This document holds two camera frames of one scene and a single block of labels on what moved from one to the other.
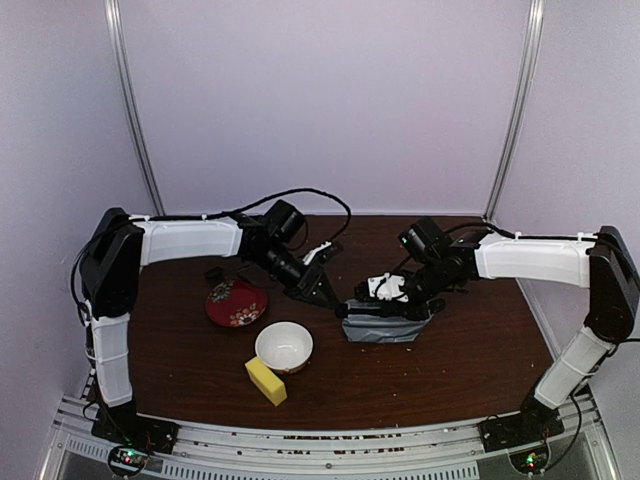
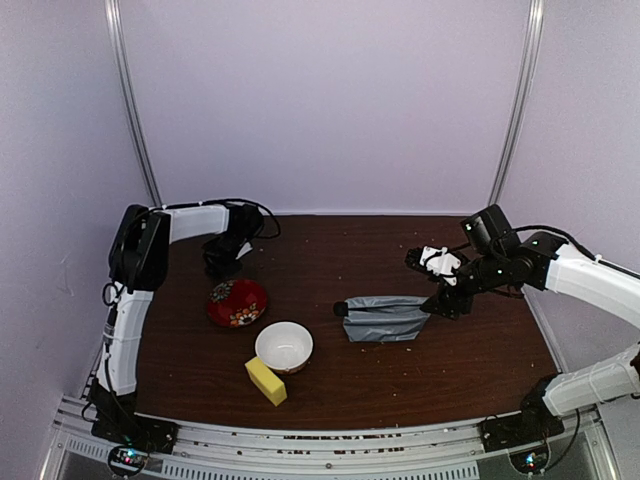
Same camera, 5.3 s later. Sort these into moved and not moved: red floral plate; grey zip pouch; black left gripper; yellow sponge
Moved: black left gripper
Not moved: yellow sponge; grey zip pouch; red floral plate
